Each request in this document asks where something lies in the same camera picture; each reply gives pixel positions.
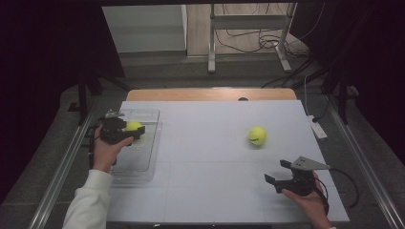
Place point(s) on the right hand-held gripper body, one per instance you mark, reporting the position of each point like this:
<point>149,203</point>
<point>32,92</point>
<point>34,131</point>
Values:
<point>302,184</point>

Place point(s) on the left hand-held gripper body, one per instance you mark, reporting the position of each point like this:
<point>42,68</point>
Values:
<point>111,132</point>

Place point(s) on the plain yellow tennis ball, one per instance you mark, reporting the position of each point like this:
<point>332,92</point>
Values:
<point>133,125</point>

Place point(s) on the clear plastic container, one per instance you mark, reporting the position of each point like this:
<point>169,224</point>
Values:
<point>143,152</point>

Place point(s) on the yellow tennis ball dark mark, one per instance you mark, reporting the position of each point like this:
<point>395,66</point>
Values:
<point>257,135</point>

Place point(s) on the person's right hand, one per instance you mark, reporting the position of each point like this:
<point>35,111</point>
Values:
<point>313,205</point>

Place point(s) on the person's left hand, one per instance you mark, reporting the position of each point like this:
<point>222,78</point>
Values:
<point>103,156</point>

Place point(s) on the black metal stand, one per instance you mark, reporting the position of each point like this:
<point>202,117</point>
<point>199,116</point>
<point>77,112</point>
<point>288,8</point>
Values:
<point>82,95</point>
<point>343,101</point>

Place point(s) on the white power strip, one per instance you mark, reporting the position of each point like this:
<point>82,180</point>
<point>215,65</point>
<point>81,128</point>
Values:
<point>317,129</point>

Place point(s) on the white foam board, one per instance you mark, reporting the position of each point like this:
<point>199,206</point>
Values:
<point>207,143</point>

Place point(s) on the white cabinet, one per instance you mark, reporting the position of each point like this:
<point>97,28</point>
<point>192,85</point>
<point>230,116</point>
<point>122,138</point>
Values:
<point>143,28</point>

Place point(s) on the dark curtain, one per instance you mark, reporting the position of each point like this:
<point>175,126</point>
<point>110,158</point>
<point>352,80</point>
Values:
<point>382,79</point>

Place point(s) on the aluminium floor rail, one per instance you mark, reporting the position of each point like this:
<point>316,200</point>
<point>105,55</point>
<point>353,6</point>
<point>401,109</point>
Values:
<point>363,162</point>
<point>62,171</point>

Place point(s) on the white metal desk frame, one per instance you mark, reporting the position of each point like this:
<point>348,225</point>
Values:
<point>248,22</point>

